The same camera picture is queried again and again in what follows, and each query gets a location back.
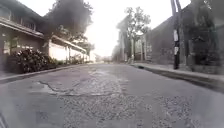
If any building with overhanging roof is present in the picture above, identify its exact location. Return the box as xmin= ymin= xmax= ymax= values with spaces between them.
xmin=0 ymin=0 xmax=51 ymax=73

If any tree with creeper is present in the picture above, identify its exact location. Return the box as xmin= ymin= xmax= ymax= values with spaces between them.
xmin=186 ymin=0 xmax=224 ymax=68

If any dark bush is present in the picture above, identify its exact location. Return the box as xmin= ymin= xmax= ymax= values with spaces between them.
xmin=6 ymin=48 xmax=58 ymax=74

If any dark grey wall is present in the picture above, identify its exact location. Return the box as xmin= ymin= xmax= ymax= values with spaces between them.
xmin=143 ymin=3 xmax=224 ymax=75

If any pole with white bands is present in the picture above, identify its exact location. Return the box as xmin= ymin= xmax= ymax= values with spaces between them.
xmin=169 ymin=0 xmax=184 ymax=70

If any dark tree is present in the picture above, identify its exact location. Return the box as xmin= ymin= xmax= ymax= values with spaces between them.
xmin=43 ymin=0 xmax=95 ymax=51

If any white wall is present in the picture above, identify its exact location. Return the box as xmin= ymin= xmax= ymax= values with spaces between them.
xmin=48 ymin=35 xmax=91 ymax=64

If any tall tree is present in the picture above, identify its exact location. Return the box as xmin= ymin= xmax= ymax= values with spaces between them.
xmin=116 ymin=5 xmax=152 ymax=64

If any grey concrete pavement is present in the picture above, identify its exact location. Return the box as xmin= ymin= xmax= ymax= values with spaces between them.
xmin=0 ymin=62 xmax=98 ymax=85
xmin=130 ymin=61 xmax=224 ymax=93

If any grey asphalt road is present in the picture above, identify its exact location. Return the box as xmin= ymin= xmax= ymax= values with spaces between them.
xmin=0 ymin=62 xmax=224 ymax=128

